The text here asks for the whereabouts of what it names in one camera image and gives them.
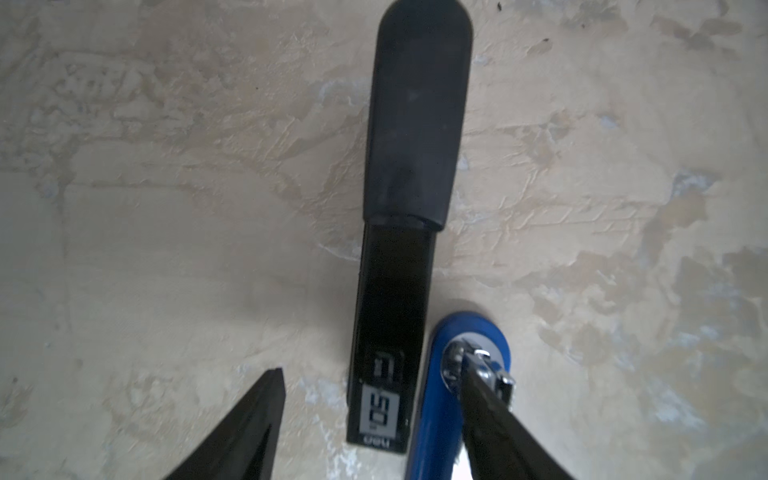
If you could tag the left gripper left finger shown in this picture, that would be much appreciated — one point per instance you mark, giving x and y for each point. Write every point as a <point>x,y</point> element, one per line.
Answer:
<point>243,445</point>

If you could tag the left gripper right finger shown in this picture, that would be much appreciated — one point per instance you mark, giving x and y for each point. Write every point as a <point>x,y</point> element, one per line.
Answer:
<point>497,443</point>

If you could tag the blue stapler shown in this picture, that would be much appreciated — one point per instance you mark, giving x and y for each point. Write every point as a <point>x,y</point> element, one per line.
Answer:
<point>461,339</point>

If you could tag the black stapler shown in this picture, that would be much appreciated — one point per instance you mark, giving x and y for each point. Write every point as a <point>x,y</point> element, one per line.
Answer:
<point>417,105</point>

